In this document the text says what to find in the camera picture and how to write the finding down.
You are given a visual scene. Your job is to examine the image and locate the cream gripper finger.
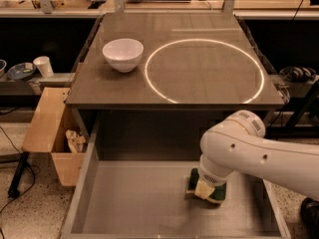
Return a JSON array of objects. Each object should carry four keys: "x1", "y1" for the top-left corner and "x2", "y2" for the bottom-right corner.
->
[{"x1": 194, "y1": 179, "x2": 215, "y2": 199}]

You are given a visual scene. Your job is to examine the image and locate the green and yellow sponge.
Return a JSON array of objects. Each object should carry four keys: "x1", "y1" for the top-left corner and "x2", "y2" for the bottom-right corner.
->
[{"x1": 186, "y1": 168, "x2": 226, "y2": 204}]

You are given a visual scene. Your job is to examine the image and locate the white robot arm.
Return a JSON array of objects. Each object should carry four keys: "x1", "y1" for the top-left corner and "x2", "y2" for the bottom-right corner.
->
[{"x1": 198, "y1": 111, "x2": 319, "y2": 200}]

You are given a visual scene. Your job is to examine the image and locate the open grey top drawer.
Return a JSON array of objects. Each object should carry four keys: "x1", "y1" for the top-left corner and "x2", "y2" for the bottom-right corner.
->
[{"x1": 61, "y1": 111, "x2": 290, "y2": 239}]

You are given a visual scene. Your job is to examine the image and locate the grey cabinet with counter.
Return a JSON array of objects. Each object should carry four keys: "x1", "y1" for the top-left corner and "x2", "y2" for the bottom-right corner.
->
[{"x1": 67, "y1": 12, "x2": 284, "y2": 133}]

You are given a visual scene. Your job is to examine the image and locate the black shoe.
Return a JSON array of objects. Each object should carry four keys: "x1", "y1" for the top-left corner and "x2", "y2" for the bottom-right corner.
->
[{"x1": 300, "y1": 197, "x2": 319, "y2": 239}]

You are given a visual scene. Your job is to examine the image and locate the crumpled paper in box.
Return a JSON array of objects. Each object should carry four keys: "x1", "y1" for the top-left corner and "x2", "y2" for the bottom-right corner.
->
[{"x1": 66, "y1": 129, "x2": 87, "y2": 153}]

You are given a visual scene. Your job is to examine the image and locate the white ceramic bowl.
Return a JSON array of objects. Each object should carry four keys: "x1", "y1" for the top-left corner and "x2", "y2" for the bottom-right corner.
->
[{"x1": 102, "y1": 38, "x2": 144, "y2": 73}]

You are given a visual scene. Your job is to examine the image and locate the cardboard box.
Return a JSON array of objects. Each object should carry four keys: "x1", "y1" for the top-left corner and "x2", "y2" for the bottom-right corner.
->
[{"x1": 22, "y1": 87, "x2": 86, "y2": 186}]

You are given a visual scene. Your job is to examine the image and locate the white paper cup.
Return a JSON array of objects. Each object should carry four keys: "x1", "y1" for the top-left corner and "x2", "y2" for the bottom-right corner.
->
[{"x1": 33, "y1": 56, "x2": 54, "y2": 78}]

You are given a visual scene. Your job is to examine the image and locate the blue plate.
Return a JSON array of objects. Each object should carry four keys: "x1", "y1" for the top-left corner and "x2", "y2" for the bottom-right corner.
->
[{"x1": 7, "y1": 63, "x2": 36, "y2": 81}]

